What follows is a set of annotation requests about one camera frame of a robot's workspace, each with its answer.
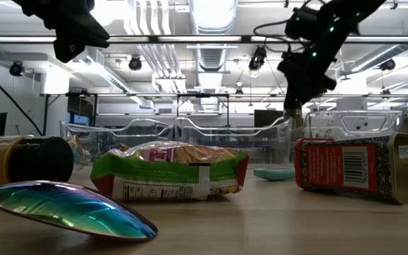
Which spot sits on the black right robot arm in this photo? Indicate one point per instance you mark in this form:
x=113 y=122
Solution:
x=345 y=17

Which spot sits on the silver ventilation duct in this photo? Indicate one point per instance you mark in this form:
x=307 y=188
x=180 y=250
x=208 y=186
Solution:
x=212 y=17

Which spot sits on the iridescent rainbow spoon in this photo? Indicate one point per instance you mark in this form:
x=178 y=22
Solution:
x=73 y=209

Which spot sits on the pink orange ramen noodle packet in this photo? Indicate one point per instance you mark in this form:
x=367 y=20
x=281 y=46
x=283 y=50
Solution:
x=78 y=152

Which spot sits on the orange spice bottle black cap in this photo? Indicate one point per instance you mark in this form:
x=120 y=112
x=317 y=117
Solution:
x=23 y=161

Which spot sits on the red patterned spice tin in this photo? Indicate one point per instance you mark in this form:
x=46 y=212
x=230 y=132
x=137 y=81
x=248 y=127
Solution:
x=352 y=166

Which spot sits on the black diagonal strut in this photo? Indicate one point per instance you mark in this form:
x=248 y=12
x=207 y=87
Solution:
x=9 y=97

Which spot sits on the distant black table frame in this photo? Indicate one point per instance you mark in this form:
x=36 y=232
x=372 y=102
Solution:
x=202 y=95

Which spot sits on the black ceiling spotlight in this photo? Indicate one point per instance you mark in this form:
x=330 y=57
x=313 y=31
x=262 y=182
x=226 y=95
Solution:
x=16 y=68
x=388 y=64
x=135 y=63
x=258 y=58

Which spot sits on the green-edged ramen noodle packet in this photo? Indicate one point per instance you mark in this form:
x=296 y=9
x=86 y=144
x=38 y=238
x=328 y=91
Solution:
x=161 y=173

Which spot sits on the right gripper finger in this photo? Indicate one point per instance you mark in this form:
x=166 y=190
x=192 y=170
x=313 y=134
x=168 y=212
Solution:
x=293 y=105

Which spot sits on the black crossbar with light strips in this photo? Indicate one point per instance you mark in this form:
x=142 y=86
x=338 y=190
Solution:
x=190 y=39

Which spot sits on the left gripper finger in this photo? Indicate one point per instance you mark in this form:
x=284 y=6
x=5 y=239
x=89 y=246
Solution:
x=90 y=33
x=67 y=49

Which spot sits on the clear plastic bin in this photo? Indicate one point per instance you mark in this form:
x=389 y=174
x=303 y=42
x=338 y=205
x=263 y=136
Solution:
x=119 y=129
x=232 y=138
x=352 y=124

